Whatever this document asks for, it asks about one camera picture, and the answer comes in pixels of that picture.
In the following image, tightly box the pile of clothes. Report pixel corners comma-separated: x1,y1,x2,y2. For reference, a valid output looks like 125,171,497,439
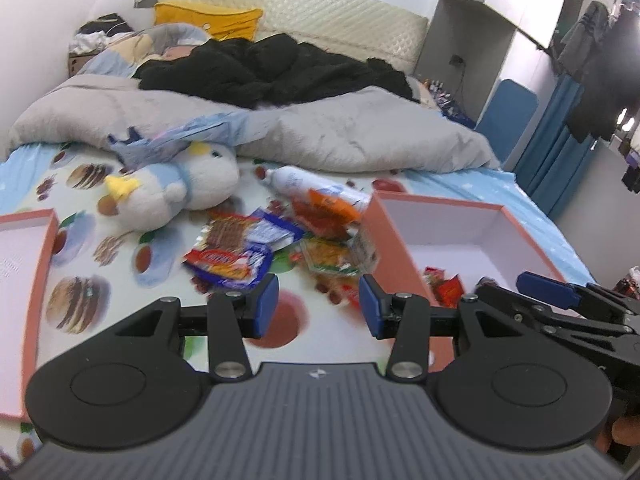
70,12,136,56

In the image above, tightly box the white blue plush bird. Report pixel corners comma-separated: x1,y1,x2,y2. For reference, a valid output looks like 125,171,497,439
102,141,241,233

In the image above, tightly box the white barcode snack packet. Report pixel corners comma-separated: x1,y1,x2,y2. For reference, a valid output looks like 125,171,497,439
347,227,381,271

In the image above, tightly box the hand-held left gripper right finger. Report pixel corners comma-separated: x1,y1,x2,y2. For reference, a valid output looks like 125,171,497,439
359,274,511,382

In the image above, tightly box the crumpled blue plastic bag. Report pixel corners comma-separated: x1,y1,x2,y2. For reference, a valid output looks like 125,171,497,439
107,110,251,166

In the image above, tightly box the person's right hand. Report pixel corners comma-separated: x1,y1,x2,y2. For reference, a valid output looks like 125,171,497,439
611,413,640,450

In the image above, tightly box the blue curtain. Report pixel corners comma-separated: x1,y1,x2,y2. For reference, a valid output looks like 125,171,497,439
512,72,598,221

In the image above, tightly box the cream quilted headboard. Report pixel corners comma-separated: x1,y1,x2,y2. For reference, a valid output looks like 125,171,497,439
157,0,430,78

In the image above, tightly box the pile of small colourful items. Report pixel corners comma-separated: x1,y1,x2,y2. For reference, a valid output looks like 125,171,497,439
422,77,476,128

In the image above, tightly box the blue cream cartoon quilt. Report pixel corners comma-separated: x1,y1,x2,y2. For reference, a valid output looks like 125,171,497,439
80,24,211,78

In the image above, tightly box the bright red snack packet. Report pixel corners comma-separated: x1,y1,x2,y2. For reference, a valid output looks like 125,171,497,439
435,275,463,308

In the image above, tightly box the yellow pillow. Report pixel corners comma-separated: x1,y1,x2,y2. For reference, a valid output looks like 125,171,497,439
154,1,264,43

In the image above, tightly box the blue chair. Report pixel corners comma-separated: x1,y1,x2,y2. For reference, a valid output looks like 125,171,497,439
475,79,540,171

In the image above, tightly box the blue white snack packet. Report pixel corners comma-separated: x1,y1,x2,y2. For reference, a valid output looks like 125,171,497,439
247,207,306,251

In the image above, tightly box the grey hanging jacket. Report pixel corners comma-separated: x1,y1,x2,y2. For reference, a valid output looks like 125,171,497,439
557,1,608,81

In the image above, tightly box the pink cardboard box lid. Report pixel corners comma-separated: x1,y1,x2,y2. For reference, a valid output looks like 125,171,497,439
0,208,61,421

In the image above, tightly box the green edged snack packet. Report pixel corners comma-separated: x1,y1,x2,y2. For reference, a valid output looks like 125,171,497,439
300,237,363,278

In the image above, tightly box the black hanging garment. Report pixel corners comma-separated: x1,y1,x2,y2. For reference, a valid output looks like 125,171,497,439
567,7,640,143

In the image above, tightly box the orange snack packet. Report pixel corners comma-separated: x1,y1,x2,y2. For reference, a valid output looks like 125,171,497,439
305,187,363,223

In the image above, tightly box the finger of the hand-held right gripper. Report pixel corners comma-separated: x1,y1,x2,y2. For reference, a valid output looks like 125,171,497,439
475,281,631,342
517,271,640,318

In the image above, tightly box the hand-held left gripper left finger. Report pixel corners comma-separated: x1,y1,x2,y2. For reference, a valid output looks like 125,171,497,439
112,274,281,382

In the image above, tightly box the grey blanket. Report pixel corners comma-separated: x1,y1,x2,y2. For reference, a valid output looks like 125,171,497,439
7,72,501,173

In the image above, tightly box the pink cardboard box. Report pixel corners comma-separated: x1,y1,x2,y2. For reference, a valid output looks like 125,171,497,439
361,191,571,371

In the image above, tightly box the brown cardboard box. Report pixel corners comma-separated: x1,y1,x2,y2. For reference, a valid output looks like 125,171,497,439
67,52,98,78

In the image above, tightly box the grey wardrobe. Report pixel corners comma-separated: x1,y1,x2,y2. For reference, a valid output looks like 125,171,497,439
415,0,576,126

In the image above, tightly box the red blue snack packet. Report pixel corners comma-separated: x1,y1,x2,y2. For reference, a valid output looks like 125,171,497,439
182,242,275,291

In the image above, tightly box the brown clear snack packet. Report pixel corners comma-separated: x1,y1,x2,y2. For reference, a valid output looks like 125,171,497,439
192,212,261,256

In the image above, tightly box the food print bed sheet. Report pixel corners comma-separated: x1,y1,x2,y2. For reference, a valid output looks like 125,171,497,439
0,142,596,461

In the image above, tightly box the white spray bottle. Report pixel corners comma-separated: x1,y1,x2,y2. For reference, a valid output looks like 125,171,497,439
262,165,373,213

